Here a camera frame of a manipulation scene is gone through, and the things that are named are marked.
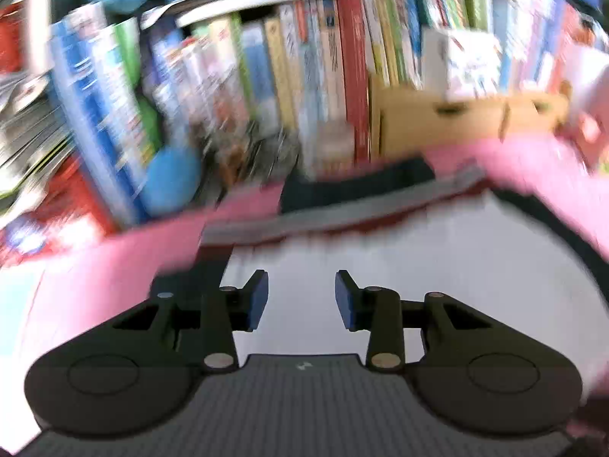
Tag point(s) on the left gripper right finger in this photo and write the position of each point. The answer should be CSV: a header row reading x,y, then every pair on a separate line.
x,y
385,316

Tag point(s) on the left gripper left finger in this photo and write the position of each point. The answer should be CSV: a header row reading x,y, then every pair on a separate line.
x,y
190,313

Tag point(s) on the navy white zip jacket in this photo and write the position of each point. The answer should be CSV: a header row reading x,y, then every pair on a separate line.
x,y
501,252

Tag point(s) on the blue plush ball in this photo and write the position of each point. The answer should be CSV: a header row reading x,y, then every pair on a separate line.
x,y
173,178

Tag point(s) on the pink bunny print towel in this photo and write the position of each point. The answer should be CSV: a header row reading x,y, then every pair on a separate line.
x,y
47,301

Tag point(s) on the black miniature bicycle model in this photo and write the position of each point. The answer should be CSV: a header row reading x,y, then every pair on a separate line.
x,y
250,157

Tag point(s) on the red plastic crate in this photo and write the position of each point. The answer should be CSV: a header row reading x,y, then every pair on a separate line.
x,y
71,217

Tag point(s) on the wooden drawer organizer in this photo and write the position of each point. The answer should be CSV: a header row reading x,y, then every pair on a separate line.
x,y
405,121

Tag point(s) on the row of upright books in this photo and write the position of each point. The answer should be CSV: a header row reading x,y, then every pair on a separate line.
x,y
128,89

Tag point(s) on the pink wooden toy shelf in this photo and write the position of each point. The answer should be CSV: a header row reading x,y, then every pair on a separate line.
x,y
590,138

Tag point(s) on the stack of magazines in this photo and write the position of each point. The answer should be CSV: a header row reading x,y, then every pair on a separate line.
x,y
35,141

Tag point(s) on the row of slanted books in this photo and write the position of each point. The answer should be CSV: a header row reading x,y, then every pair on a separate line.
x,y
476,48

